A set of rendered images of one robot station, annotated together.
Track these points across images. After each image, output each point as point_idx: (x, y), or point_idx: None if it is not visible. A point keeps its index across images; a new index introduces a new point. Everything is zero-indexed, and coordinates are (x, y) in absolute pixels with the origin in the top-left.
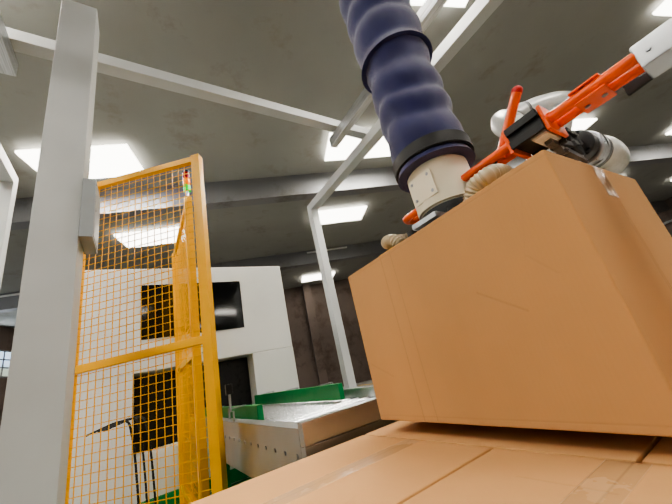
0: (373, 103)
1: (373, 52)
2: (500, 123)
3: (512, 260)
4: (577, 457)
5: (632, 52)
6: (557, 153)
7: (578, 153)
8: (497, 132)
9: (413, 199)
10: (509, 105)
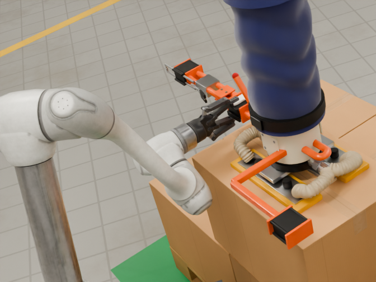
0: (311, 19)
1: None
2: (108, 106)
3: None
4: None
5: (219, 82)
6: (234, 122)
7: (216, 129)
8: (108, 118)
9: (321, 126)
10: (243, 83)
